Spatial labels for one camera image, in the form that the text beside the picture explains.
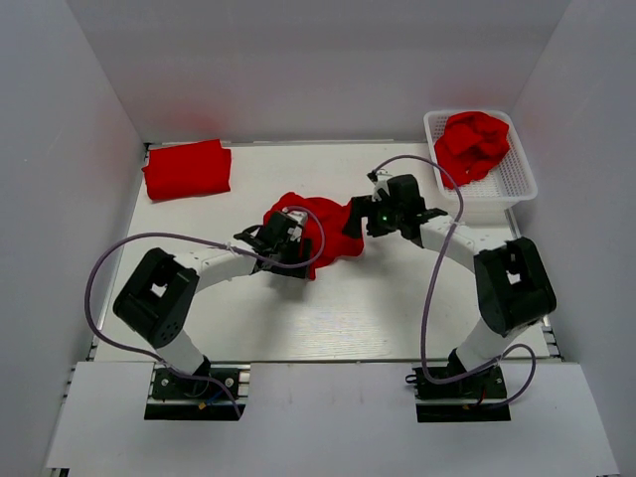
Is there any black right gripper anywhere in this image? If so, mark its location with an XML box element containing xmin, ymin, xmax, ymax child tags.
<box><xmin>343</xmin><ymin>193</ymin><xmax>404</xmax><ymax>239</ymax></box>

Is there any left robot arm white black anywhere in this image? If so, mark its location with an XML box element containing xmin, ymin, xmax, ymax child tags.
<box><xmin>113</xmin><ymin>208</ymin><xmax>312</xmax><ymax>397</ymax></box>

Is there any red t shirt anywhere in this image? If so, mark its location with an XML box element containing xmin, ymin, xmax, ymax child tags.
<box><xmin>434</xmin><ymin>111</ymin><xmax>510</xmax><ymax>190</ymax></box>
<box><xmin>263</xmin><ymin>192</ymin><xmax>364</xmax><ymax>280</ymax></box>
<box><xmin>142</xmin><ymin>139</ymin><xmax>232</xmax><ymax>202</ymax></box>

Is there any crumpled red t shirt in basket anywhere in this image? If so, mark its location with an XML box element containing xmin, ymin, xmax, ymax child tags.
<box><xmin>434</xmin><ymin>111</ymin><xmax>510</xmax><ymax>190</ymax></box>

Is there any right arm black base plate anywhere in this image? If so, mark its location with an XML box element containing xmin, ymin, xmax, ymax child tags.
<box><xmin>404</xmin><ymin>368</ymin><xmax>511</xmax><ymax>423</ymax></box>

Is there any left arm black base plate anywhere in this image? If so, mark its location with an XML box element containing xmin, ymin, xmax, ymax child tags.
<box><xmin>144</xmin><ymin>365</ymin><xmax>250</xmax><ymax>421</ymax></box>

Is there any white front panel board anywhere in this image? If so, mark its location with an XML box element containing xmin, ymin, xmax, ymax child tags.
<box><xmin>47</xmin><ymin>362</ymin><xmax>618</xmax><ymax>476</ymax></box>

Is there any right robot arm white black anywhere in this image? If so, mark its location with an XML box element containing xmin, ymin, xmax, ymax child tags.
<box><xmin>367</xmin><ymin>172</ymin><xmax>557</xmax><ymax>397</ymax></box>

